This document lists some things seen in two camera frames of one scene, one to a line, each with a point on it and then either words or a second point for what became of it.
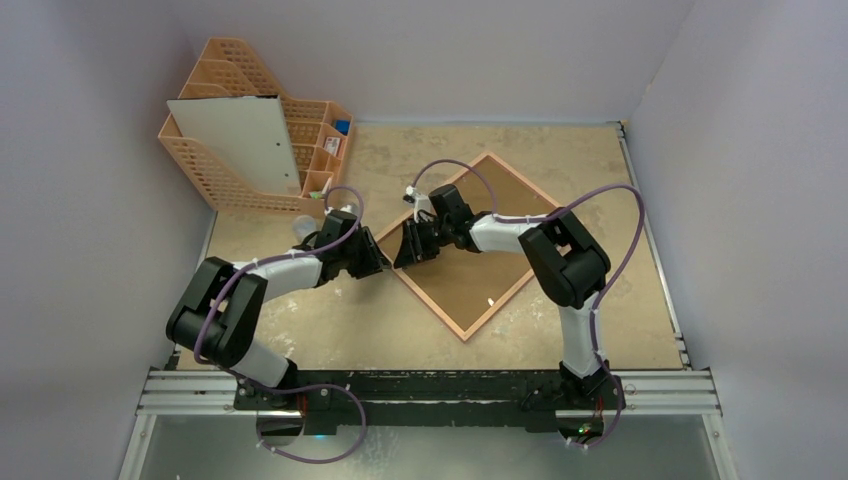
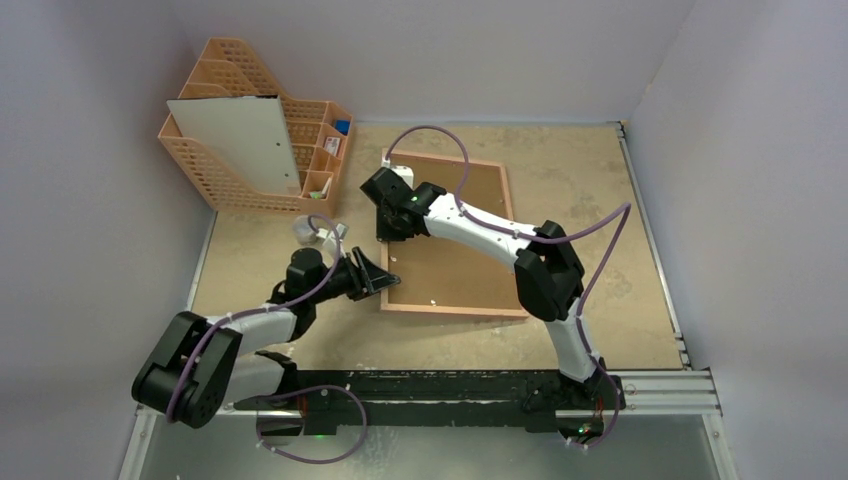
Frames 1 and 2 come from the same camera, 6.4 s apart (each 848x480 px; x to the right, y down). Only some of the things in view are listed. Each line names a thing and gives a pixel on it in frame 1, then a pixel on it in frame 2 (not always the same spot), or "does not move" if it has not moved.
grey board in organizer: (246, 138) does not move
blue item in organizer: (343, 126) does not move
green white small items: (319, 194) does not move
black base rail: (434, 398) does not move
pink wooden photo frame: (404, 270) -> (444, 272)
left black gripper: (373, 261) -> (373, 279)
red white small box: (334, 145) does not move
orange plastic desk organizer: (319, 134) does not move
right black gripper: (423, 238) -> (390, 223)
